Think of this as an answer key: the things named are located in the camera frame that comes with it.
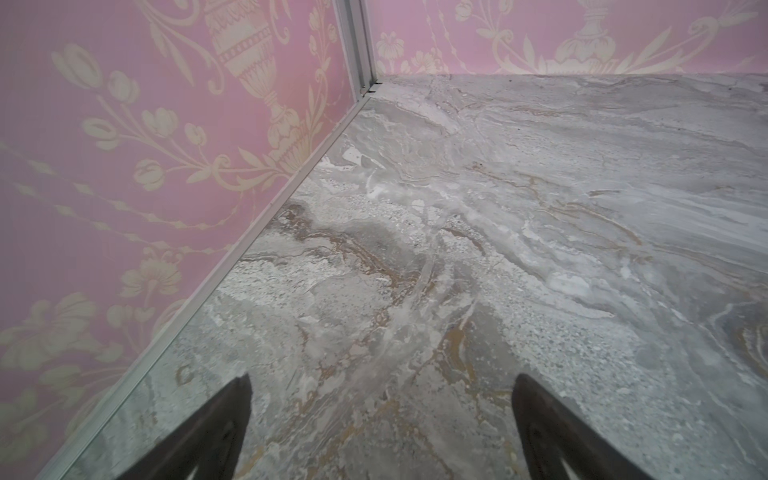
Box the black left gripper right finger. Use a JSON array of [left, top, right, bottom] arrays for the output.
[[511, 373, 651, 480]]

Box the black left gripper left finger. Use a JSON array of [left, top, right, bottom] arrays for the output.
[[120, 374, 253, 479]]

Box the aluminium left corner post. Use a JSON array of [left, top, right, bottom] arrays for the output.
[[333, 0, 378, 99]]

